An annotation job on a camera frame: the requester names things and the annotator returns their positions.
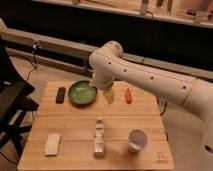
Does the white sponge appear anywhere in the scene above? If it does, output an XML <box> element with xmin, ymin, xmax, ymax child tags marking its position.
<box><xmin>45</xmin><ymin>133</ymin><xmax>61</xmax><ymax>156</ymax></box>

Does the wooden table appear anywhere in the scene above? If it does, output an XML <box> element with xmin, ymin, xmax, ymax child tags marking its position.
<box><xmin>18</xmin><ymin>81</ymin><xmax>174</xmax><ymax>171</ymax></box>

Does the green bowl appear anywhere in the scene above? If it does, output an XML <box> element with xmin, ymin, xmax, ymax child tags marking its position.
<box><xmin>68</xmin><ymin>80</ymin><xmax>98</xmax><ymax>106</ymax></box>

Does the clear plastic bottle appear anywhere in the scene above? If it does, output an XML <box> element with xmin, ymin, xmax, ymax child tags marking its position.
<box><xmin>93</xmin><ymin>119</ymin><xmax>105</xmax><ymax>158</ymax></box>

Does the black chair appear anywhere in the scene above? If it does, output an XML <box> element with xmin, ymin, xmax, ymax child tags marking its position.
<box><xmin>0</xmin><ymin>37</ymin><xmax>38</xmax><ymax>156</ymax></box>

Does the black cable on wall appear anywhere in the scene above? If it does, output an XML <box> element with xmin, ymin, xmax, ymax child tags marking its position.
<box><xmin>25</xmin><ymin>40</ymin><xmax>41</xmax><ymax>82</ymax></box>

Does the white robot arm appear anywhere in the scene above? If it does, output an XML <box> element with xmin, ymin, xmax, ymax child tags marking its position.
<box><xmin>89</xmin><ymin>41</ymin><xmax>213</xmax><ymax>171</ymax></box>

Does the black rectangular block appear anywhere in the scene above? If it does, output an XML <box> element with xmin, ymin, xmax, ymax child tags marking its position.
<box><xmin>56</xmin><ymin>87</ymin><xmax>66</xmax><ymax>104</ymax></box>

